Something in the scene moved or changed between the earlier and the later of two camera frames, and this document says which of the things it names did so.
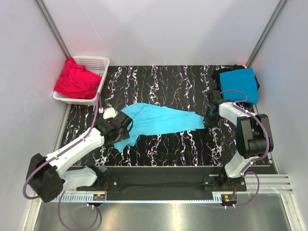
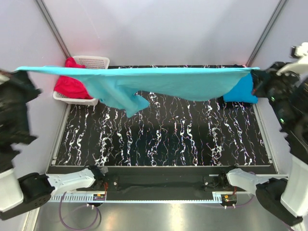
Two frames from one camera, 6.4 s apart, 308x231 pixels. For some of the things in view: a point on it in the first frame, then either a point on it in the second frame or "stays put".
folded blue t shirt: x=239 y=86 stays put
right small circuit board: x=229 y=198 stays put
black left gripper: x=124 y=135 -> x=8 y=78
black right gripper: x=208 y=122 -> x=261 y=77
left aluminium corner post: x=53 y=28 stays put
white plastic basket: x=99 y=64 stays put
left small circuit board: x=99 y=197 stays put
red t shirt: x=76 y=82 stays put
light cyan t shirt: x=150 y=120 -> x=123 y=87
